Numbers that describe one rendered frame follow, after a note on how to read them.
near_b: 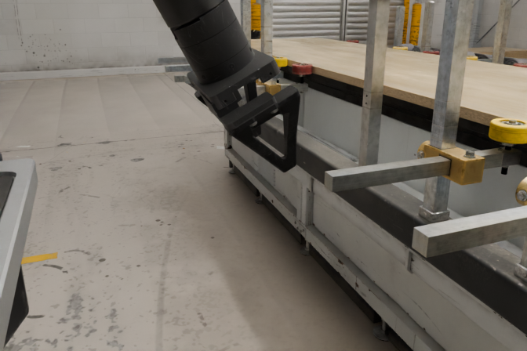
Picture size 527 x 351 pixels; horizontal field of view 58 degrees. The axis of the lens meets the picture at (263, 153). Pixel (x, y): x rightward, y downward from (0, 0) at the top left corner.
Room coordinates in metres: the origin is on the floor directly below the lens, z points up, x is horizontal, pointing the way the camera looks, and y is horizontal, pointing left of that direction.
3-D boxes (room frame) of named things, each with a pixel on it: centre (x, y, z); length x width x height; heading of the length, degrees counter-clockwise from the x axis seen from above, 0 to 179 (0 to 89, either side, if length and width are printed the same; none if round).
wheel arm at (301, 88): (1.79, 0.03, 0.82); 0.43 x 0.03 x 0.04; 111
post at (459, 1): (0.92, -0.36, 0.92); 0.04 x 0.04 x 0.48; 21
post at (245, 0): (2.09, 0.08, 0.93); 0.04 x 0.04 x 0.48; 21
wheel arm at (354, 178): (0.86, -0.32, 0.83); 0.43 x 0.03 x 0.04; 111
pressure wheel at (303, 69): (1.86, -0.15, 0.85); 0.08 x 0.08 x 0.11
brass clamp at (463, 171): (0.90, -0.37, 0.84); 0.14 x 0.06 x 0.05; 21
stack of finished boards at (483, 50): (8.62, -3.63, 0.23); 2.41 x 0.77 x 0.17; 112
